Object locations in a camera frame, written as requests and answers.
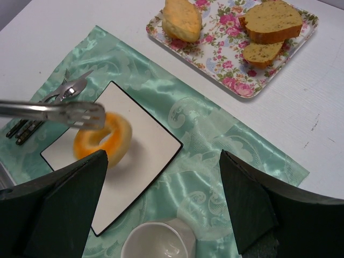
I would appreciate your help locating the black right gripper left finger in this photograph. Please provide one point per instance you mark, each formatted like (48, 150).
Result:
(51, 216)

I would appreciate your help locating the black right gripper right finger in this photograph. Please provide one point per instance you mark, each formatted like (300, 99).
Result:
(271, 218)

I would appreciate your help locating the orange ring bagel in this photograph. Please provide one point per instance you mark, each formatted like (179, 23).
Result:
(114, 138)

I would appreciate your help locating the small herb bread slice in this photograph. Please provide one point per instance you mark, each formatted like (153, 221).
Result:
(262, 55)

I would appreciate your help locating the large herb bread slice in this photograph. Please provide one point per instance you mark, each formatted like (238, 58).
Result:
(271, 22)

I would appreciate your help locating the oval yellow bread roll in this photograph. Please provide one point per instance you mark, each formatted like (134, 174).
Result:
(182, 20)

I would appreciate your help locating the pink mug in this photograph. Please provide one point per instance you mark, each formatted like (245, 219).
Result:
(165, 238)

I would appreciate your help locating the white square plate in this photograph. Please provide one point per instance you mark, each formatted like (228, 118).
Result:
(152, 148)

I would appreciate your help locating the floral rectangular tray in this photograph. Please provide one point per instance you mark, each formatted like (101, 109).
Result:
(218, 52)

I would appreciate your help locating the aluminium table frame rail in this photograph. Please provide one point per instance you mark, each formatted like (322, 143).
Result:
(6, 181)

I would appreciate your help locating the knife with patterned handle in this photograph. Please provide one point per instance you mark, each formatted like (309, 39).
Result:
(22, 131)

